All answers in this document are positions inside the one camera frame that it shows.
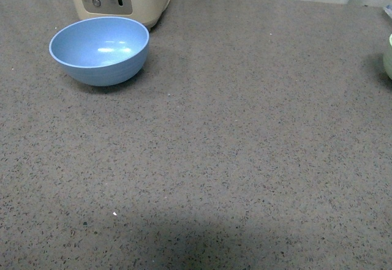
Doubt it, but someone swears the teal dish rack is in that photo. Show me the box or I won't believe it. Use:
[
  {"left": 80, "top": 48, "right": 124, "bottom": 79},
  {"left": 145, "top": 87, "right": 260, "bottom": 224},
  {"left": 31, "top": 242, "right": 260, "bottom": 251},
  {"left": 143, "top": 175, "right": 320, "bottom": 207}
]
[{"left": 383, "top": 4, "right": 392, "bottom": 18}]

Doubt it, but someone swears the green bowl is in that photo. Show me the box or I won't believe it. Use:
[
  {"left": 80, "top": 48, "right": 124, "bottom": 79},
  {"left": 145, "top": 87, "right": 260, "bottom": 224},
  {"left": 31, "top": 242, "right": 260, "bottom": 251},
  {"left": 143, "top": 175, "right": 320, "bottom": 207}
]
[{"left": 383, "top": 34, "right": 392, "bottom": 79}]

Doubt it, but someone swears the blue bowl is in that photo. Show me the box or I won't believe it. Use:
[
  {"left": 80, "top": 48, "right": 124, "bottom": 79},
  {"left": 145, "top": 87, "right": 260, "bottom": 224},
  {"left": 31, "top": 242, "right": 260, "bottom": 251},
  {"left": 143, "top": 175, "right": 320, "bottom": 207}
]
[{"left": 49, "top": 17, "right": 149, "bottom": 86}]

